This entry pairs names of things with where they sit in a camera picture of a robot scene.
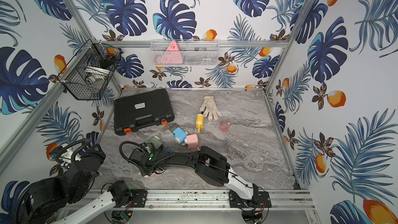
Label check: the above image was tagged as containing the yellow pencil sharpener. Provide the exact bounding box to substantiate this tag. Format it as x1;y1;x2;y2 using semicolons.
195;114;204;133

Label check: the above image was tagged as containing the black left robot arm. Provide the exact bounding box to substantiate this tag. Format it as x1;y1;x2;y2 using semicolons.
12;139;131;224

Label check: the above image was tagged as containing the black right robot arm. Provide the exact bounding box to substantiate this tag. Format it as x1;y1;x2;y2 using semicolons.
119;141;260;207

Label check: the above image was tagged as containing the clear red-rimmed sharpener tray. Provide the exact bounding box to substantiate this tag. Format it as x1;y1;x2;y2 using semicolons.
219;121;231;133

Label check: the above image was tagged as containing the blue pencil sharpener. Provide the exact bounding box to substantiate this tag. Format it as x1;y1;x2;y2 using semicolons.
172;127;188;145

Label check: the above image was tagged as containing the pink pencil sharpener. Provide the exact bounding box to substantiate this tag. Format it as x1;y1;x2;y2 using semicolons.
182;134;199;149

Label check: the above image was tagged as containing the white knit work glove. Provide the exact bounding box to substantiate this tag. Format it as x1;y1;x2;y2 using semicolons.
200;95;222;121

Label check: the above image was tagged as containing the pink triangular object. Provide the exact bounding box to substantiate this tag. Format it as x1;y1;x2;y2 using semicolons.
162;40;183;65

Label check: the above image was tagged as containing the black plastic tool case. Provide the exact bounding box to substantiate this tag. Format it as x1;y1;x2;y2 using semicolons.
114;89;175;136

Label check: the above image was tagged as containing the clear wall-mounted shelf bin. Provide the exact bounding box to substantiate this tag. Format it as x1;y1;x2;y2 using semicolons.
150;39;219;66

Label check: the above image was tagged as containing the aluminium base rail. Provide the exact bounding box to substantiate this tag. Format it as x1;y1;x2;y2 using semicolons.
128;189;315;211

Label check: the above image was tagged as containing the black wire basket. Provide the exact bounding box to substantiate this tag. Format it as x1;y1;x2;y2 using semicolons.
56;39;123;100

